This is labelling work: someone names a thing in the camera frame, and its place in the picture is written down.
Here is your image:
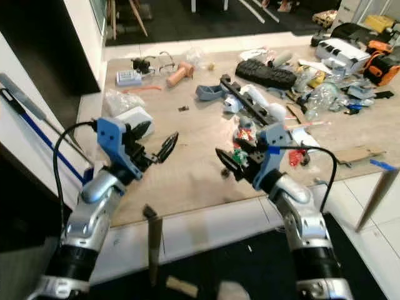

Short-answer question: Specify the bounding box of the clear plastic bag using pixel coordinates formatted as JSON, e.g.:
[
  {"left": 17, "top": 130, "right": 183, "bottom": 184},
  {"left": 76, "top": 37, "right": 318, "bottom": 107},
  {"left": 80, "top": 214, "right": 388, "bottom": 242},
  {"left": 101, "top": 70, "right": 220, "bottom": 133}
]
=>
[{"left": 104, "top": 89, "right": 145, "bottom": 117}]

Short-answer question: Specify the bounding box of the long black metal bar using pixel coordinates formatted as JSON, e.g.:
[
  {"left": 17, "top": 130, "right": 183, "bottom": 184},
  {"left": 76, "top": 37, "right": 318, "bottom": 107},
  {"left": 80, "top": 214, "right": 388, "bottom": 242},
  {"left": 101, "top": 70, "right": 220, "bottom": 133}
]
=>
[{"left": 219, "top": 73, "right": 279, "bottom": 126}]

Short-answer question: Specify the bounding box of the black floor mat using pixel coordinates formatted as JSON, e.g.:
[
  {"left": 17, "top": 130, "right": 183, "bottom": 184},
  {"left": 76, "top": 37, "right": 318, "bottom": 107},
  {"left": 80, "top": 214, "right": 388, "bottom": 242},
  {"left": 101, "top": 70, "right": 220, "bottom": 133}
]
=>
[{"left": 100, "top": 216, "right": 388, "bottom": 300}]

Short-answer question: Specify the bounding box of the peach coloured tool handle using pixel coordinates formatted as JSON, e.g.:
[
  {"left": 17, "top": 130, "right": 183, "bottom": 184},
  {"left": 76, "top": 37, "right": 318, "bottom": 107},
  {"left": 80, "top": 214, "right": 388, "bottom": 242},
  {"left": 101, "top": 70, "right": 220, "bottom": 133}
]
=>
[{"left": 166, "top": 61, "right": 195, "bottom": 89}]

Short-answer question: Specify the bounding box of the crumpled clear plastic bottle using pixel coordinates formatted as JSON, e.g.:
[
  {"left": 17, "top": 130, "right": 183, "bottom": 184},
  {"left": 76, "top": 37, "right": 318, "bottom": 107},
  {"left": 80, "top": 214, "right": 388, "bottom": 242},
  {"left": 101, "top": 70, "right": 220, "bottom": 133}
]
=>
[{"left": 306, "top": 81, "right": 345, "bottom": 120}]

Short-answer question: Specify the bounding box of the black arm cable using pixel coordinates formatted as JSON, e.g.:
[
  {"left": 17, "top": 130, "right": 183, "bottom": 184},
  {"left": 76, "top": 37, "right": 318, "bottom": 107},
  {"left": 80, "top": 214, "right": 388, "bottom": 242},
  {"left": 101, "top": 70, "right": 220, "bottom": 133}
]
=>
[
  {"left": 278, "top": 144, "right": 339, "bottom": 214},
  {"left": 52, "top": 121, "right": 101, "bottom": 233}
]

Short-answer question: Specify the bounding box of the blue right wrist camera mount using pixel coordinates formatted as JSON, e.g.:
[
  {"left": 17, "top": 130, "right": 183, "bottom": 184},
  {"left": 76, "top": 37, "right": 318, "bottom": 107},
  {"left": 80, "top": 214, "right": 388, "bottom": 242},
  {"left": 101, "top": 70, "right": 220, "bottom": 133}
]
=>
[{"left": 253, "top": 122, "right": 289, "bottom": 191}]

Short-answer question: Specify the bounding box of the small red wrapper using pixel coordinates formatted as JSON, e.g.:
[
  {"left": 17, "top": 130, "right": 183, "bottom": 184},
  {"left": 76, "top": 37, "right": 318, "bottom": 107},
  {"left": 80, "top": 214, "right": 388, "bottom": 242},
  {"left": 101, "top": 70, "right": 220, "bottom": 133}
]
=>
[{"left": 289, "top": 148, "right": 308, "bottom": 167}]

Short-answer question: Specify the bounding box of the white plastic device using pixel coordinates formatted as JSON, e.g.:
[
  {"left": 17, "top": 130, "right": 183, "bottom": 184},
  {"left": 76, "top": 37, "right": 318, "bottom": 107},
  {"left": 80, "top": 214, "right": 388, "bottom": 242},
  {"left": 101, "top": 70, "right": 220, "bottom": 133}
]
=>
[{"left": 315, "top": 38, "right": 373, "bottom": 75}]

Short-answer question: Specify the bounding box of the flat brown cardboard piece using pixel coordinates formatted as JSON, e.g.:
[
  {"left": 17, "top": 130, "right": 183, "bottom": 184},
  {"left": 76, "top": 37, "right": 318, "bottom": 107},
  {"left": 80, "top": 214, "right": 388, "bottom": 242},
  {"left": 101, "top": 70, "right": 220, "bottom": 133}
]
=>
[{"left": 334, "top": 146, "right": 388, "bottom": 167}]

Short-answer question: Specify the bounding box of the blue bin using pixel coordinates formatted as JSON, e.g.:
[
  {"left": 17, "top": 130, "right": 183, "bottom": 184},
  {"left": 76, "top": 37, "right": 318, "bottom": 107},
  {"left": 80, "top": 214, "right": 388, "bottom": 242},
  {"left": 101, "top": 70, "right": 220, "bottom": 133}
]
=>
[{"left": 81, "top": 165, "right": 98, "bottom": 186}]

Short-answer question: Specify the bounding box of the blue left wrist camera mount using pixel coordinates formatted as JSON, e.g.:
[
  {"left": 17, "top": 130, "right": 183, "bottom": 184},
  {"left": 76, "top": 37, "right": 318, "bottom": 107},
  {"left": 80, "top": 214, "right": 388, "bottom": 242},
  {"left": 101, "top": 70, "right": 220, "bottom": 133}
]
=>
[{"left": 97, "top": 116, "right": 143, "bottom": 183}]

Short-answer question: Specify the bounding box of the small black clamp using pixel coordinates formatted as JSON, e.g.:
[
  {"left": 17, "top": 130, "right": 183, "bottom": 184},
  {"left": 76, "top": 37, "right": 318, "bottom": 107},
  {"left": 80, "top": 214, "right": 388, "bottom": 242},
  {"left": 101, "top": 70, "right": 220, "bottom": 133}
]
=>
[{"left": 131, "top": 56, "right": 158, "bottom": 76}]

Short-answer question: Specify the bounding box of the thin orange strip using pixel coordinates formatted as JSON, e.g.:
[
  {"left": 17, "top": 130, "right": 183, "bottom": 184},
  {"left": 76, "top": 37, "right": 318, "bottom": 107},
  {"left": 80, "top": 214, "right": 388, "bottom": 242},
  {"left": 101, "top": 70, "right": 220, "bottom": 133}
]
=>
[{"left": 123, "top": 86, "right": 164, "bottom": 95}]

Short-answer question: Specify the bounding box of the yellow box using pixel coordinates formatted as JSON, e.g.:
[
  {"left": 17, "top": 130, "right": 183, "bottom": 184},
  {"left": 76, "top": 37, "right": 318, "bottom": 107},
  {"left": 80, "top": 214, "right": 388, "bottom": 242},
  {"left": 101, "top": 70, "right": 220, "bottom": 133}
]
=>
[{"left": 363, "top": 13, "right": 396, "bottom": 33}]

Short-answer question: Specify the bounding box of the orange black power tool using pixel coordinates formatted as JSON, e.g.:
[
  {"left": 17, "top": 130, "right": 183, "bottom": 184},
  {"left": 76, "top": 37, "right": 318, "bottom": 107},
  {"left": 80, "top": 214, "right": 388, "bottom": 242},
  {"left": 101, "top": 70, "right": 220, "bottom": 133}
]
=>
[{"left": 363, "top": 40, "right": 400, "bottom": 88}]

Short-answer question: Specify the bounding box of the blue tape strip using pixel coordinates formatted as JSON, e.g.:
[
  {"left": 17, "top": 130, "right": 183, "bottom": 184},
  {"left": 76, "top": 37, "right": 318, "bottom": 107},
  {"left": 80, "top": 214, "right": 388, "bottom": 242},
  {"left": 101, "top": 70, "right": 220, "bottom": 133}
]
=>
[{"left": 369, "top": 159, "right": 398, "bottom": 172}]

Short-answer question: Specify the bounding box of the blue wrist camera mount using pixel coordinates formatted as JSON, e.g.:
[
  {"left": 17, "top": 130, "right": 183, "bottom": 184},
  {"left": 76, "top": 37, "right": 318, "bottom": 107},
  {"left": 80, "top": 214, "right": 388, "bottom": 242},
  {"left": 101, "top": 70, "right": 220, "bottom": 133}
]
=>
[
  {"left": 253, "top": 122, "right": 289, "bottom": 191},
  {"left": 97, "top": 116, "right": 143, "bottom": 183}
]

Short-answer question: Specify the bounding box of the grey blue plastic part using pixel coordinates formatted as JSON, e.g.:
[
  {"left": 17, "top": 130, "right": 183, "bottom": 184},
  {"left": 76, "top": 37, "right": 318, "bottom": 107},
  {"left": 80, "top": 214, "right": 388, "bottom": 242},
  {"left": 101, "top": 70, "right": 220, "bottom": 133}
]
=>
[{"left": 195, "top": 82, "right": 229, "bottom": 103}]

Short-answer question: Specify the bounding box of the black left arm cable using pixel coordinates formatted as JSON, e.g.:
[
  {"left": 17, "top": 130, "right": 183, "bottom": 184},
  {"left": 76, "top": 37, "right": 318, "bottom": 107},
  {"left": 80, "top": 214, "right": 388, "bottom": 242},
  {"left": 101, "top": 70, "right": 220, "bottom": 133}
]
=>
[{"left": 52, "top": 121, "right": 101, "bottom": 233}]

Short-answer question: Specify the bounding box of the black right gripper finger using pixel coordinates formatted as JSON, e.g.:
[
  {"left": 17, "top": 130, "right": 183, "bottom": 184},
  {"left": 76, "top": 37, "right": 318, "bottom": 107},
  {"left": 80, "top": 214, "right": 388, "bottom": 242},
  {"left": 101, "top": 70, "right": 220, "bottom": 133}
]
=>
[
  {"left": 215, "top": 147, "right": 245, "bottom": 181},
  {"left": 229, "top": 135, "right": 257, "bottom": 154}
]

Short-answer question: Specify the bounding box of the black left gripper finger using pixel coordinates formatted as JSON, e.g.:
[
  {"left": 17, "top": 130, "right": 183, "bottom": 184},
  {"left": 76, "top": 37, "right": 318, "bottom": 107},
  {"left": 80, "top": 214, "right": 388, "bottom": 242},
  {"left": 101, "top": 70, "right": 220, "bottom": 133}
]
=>
[
  {"left": 129, "top": 120, "right": 154, "bottom": 141},
  {"left": 157, "top": 131, "right": 180, "bottom": 166}
]

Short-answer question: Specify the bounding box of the brown cardboard scrap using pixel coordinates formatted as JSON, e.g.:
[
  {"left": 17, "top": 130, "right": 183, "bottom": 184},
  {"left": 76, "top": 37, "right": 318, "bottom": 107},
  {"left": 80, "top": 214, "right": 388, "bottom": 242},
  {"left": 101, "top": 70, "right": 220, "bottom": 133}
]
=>
[{"left": 165, "top": 276, "right": 200, "bottom": 298}]

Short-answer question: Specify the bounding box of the wooden legged chair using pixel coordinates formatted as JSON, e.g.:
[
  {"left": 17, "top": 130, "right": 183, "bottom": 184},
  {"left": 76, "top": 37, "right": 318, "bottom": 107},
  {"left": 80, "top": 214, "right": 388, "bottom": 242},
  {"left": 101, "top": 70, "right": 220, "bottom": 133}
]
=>
[{"left": 106, "top": 0, "right": 150, "bottom": 40}]

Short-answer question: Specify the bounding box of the black bag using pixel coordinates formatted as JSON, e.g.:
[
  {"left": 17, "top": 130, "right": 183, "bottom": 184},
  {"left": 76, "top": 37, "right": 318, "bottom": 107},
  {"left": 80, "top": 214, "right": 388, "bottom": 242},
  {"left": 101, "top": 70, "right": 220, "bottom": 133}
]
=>
[{"left": 312, "top": 21, "right": 373, "bottom": 48}]

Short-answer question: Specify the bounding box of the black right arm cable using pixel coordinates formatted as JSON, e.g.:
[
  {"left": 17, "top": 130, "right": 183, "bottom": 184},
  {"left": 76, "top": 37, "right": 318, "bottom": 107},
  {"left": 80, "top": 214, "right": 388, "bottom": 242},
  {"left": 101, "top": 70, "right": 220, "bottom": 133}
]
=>
[{"left": 278, "top": 144, "right": 339, "bottom": 214}]

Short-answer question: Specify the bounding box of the wooden table leg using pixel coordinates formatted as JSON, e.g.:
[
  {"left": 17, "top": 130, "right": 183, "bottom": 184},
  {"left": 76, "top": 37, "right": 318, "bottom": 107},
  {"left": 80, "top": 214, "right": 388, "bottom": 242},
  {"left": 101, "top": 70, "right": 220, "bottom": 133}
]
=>
[
  {"left": 354, "top": 167, "right": 400, "bottom": 233},
  {"left": 142, "top": 204, "right": 164, "bottom": 288}
]

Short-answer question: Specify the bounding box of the white cabinet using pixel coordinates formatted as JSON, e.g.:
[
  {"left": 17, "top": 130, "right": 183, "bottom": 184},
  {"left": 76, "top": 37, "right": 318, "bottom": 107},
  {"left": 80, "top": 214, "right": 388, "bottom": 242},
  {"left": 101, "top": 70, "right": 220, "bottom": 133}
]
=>
[{"left": 0, "top": 33, "right": 96, "bottom": 210}]

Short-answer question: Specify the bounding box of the small blue white box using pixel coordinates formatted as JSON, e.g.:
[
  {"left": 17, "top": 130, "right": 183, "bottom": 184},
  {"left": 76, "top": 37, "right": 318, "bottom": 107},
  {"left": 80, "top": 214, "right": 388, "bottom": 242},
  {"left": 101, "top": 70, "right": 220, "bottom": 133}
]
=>
[{"left": 116, "top": 69, "right": 144, "bottom": 88}]

